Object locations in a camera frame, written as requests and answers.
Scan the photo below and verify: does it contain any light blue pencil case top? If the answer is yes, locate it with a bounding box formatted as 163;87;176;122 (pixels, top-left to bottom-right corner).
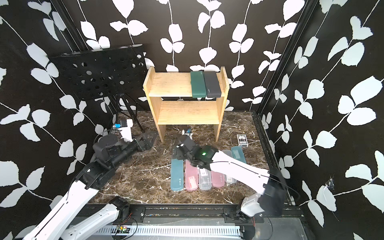
171;159;184;192

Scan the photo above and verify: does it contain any pink pencil case top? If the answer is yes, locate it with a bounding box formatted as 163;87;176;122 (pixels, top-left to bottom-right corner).
185;160;199;191

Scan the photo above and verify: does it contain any pink pencil case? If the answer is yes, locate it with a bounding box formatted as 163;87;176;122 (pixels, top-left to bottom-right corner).
185;160;199;191
211;171;226;188

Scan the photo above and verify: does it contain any frosted clear pencil case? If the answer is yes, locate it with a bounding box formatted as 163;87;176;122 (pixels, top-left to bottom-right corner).
221;149;238;185

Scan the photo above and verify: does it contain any teal pencil case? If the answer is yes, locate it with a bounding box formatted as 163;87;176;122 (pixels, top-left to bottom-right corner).
231;146;247;164

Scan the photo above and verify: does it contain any dark green pencil case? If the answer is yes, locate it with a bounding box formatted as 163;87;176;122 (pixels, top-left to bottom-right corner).
190;71;207;98

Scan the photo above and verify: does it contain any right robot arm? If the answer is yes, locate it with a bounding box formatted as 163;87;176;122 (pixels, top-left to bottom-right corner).
173;142;287;222

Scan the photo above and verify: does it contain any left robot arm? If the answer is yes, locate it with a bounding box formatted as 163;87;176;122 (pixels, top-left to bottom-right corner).
24;132;158;240

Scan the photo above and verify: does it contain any wooden two-tier shelf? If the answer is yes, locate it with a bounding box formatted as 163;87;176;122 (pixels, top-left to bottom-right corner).
143;66;230;142

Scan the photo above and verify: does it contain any dark grey pencil case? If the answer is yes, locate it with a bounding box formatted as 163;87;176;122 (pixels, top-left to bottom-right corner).
204;71;222;98

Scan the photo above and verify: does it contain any small printed card box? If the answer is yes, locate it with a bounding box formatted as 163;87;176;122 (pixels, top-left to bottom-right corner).
237;134;249;147

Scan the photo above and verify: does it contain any black perforated music stand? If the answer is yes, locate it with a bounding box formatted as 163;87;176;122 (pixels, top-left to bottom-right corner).
49;44;148;123

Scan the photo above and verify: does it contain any small circuit board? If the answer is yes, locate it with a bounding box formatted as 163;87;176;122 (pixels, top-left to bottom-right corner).
112;226;131;235

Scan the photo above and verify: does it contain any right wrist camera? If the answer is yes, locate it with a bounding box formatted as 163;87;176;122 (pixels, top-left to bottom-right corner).
178;128;196;148

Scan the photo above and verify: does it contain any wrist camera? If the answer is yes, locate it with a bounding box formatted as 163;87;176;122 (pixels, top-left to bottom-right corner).
114;119;133;142
178;128;196;148

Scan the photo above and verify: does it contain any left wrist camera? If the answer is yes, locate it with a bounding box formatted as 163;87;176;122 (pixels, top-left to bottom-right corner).
114;119;133;142

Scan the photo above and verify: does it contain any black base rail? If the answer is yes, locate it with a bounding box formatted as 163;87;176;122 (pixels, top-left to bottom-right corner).
129;204;306;226

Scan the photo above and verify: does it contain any white ribbed cable duct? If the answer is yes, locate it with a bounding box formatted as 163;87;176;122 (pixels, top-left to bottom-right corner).
93;226;243;238

